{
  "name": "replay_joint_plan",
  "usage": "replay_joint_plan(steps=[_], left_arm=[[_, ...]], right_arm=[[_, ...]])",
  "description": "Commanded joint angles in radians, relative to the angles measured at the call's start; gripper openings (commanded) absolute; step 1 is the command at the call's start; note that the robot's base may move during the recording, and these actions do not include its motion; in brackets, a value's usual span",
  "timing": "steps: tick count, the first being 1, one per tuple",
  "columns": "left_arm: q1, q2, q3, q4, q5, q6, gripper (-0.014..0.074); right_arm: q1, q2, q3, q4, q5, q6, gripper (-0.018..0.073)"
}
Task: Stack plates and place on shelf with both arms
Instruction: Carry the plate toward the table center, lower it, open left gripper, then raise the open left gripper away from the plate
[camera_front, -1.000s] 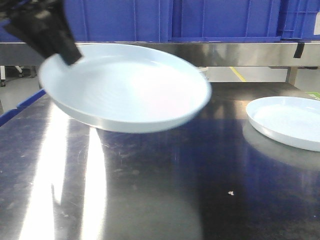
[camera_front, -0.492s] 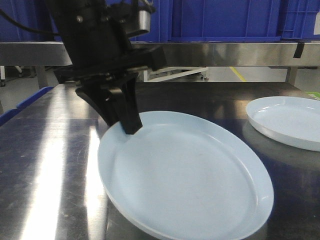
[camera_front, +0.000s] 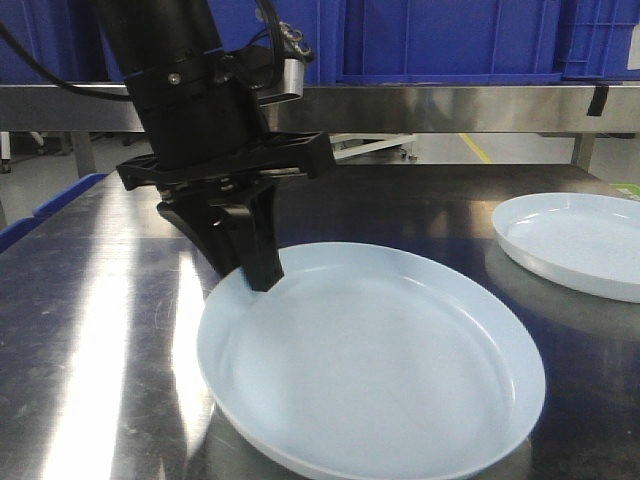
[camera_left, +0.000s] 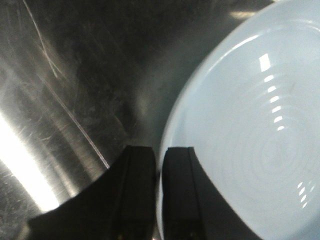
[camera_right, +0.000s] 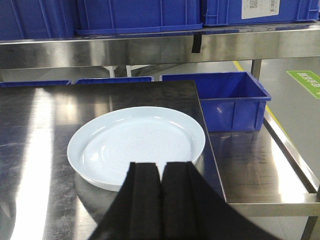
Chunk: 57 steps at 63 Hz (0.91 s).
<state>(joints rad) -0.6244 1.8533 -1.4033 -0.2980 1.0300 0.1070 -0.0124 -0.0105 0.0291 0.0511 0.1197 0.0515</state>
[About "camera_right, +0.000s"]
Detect blue shelf crate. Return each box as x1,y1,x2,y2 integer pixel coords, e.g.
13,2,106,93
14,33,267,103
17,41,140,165
0,0,80,41
75,0,203,36

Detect blue left shelf crate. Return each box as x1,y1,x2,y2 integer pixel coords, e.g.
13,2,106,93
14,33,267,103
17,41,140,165
0,0,80,41

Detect light blue round plate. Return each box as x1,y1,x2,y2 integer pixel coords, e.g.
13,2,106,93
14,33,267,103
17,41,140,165
67,106,206,192

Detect low blue bin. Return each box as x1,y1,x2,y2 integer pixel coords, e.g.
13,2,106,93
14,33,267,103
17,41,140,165
74,76,154,85
0,80,71,88

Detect blue crate with white label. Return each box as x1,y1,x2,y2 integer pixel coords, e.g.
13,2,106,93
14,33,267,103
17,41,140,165
200,0,320,27

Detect small blue open bin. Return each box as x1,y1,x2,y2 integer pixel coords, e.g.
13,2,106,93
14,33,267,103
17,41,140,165
160,71,272,132

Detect blue middle shelf crate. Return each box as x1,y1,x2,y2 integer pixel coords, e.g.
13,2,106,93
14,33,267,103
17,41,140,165
75,0,203,36

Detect black tape strip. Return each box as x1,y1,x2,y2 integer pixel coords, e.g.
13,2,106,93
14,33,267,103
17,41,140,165
191,33,202,54

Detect steel rack leg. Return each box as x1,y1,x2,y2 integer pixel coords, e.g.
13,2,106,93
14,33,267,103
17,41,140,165
250,59,262,79

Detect low blue bin middle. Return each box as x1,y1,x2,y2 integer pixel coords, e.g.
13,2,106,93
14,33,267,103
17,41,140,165
74,76,154,85

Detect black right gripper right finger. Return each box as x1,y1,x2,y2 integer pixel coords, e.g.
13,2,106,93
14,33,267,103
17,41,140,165
162,162,276,240

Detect low blue bin left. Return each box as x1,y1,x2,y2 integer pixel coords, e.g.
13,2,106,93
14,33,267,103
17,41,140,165
0,80,71,88

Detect stainless steel rack beam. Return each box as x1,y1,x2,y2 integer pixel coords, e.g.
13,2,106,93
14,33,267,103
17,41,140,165
0,21,320,70

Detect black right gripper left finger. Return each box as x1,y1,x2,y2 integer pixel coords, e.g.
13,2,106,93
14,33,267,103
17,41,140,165
89,162,162,240

